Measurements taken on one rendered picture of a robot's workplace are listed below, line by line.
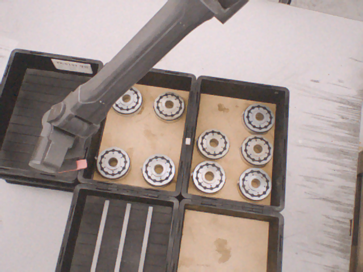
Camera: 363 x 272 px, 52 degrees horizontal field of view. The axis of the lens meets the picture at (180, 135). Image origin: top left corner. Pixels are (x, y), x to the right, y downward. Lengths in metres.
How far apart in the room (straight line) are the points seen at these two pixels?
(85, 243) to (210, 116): 0.56
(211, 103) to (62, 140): 0.64
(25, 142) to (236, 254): 0.75
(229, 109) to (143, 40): 0.70
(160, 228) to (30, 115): 0.56
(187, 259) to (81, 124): 0.58
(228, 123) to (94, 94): 0.66
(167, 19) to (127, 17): 1.02
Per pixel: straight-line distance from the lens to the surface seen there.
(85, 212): 1.18
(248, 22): 1.62
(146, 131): 1.22
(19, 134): 1.31
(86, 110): 0.70
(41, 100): 1.33
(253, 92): 1.25
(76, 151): 0.88
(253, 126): 1.23
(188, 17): 0.59
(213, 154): 1.18
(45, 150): 0.78
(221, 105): 1.27
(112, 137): 1.23
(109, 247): 1.16
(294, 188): 1.38
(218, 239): 1.16
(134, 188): 1.07
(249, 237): 1.18
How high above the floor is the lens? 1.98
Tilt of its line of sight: 71 degrees down
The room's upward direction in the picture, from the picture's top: 7 degrees clockwise
